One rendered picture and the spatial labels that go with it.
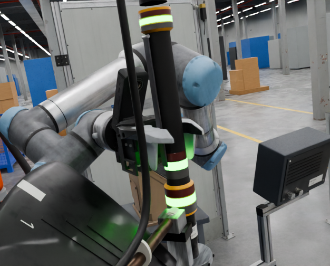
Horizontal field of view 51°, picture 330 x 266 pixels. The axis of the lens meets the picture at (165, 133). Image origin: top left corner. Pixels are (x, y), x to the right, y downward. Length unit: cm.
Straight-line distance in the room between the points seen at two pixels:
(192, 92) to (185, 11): 195
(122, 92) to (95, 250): 24
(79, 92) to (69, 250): 46
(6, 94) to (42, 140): 770
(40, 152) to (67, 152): 5
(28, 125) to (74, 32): 163
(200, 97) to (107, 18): 165
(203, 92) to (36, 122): 39
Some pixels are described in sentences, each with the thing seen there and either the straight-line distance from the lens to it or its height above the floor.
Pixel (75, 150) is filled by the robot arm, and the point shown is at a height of 142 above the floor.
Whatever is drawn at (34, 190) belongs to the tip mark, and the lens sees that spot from 44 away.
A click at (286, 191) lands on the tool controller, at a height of 109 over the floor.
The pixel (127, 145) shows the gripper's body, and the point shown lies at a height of 144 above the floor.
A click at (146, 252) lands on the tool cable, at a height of 136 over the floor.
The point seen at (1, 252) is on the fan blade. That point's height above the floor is 141.
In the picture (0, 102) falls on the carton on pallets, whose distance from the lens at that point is 846.
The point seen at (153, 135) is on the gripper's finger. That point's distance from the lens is 46.
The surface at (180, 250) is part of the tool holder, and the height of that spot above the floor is 130.
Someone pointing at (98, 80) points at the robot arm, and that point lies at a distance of 84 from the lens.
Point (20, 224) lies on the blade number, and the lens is 40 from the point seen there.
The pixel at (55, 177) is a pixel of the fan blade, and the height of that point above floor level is 143.
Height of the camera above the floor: 156
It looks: 12 degrees down
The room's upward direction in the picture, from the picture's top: 8 degrees counter-clockwise
